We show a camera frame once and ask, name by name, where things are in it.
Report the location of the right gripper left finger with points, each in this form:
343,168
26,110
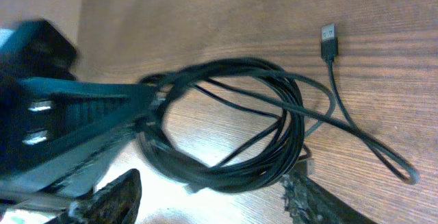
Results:
117,202

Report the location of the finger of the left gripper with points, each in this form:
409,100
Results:
56,161

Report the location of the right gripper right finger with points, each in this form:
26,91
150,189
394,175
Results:
307,202

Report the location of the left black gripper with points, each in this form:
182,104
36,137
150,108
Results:
49,117

